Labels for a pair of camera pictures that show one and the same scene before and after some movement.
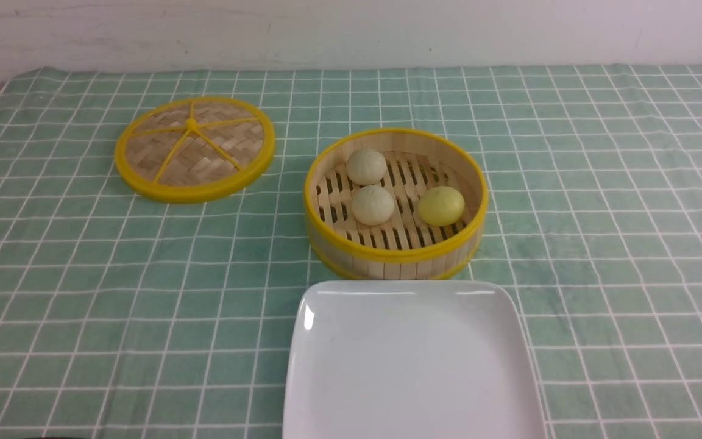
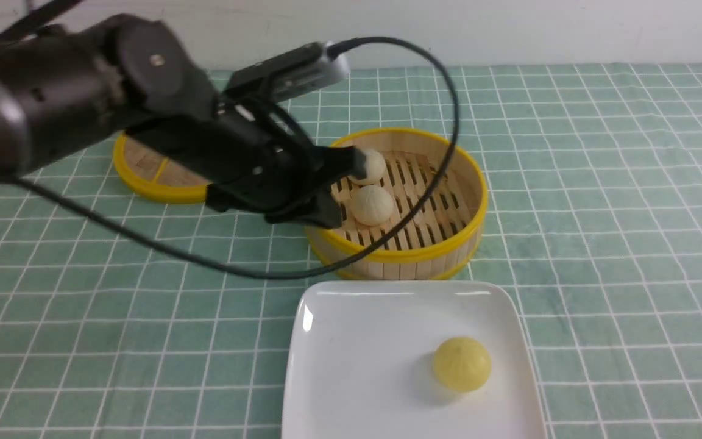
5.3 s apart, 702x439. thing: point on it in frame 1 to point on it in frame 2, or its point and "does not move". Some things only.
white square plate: [411, 360] does not move
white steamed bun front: [372, 205] does not move
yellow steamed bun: [441, 206] to [461, 364]
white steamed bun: [366, 167] does not move
